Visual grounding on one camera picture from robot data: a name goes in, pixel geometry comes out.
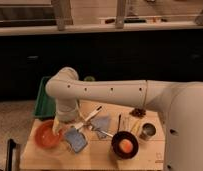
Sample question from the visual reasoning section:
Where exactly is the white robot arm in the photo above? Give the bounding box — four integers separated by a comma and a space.
46, 67, 203, 171

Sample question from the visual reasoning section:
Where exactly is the green round object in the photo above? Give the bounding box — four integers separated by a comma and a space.
84, 76, 95, 82

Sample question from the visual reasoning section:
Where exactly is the dark brown pinecone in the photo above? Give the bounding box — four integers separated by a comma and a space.
131, 108, 146, 118

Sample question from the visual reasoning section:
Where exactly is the black frying pan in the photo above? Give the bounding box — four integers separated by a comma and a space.
111, 115, 139, 160

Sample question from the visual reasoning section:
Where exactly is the green plastic tray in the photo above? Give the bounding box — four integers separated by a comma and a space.
33, 76, 55, 120

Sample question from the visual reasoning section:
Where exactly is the silver metal can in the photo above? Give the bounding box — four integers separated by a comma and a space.
140, 123, 156, 141

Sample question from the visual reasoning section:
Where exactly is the orange ball in pan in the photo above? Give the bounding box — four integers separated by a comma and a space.
119, 139, 133, 153

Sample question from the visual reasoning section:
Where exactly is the orange bowl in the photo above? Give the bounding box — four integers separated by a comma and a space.
34, 120, 62, 149

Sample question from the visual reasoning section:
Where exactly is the yellow handled utensil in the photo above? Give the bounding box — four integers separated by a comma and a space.
130, 120, 141, 134

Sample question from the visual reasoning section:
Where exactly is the black chair frame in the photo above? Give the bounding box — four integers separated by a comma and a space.
5, 139, 21, 171

